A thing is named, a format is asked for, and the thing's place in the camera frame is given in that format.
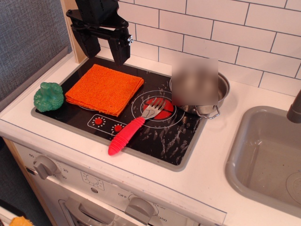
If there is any orange folded towel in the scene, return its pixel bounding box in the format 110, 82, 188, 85
65, 64, 144, 117

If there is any silver metal pot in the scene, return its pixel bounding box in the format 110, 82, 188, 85
169, 70, 230, 119

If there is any left grey oven knob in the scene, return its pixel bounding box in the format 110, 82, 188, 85
33, 155, 57, 180

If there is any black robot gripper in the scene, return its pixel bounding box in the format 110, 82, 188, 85
66, 0, 133, 66

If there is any yellow plush object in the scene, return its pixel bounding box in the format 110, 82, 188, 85
9, 216, 33, 226

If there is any white toy oven front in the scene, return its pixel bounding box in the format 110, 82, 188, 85
15, 144, 226, 226

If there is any red handled metal fork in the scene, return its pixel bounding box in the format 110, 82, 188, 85
108, 98, 166, 156

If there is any green toy broccoli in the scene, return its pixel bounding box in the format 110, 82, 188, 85
33, 82, 64, 112

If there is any grey toy faucet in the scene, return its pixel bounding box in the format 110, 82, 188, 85
286, 90, 301, 123

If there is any grey plastic sink basin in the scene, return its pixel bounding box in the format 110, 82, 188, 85
225, 106, 301, 218

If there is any black toy stove top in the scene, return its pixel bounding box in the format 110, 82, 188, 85
31, 56, 207, 172

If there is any grey oven knob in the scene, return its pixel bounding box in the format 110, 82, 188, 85
33, 155, 57, 180
125, 197, 155, 225

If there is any right grey oven knob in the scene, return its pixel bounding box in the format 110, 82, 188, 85
125, 197, 155, 225

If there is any wooden side post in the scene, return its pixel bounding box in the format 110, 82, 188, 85
60, 0, 87, 64

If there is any grey oven door handle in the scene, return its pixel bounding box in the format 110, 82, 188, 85
63, 197, 132, 226

